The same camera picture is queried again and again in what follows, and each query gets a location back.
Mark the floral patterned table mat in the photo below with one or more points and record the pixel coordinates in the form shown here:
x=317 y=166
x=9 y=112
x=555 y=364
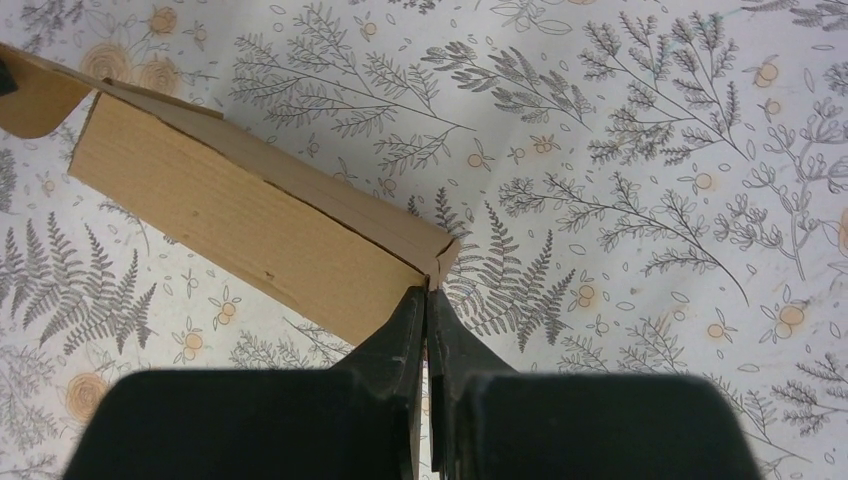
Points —
x=637 y=186

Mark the brown cardboard box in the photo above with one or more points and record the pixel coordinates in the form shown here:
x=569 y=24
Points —
x=334 y=254

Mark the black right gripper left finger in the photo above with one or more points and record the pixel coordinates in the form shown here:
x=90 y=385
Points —
x=386 y=370

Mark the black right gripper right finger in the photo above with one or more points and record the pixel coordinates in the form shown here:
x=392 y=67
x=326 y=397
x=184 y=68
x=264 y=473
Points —
x=454 y=354

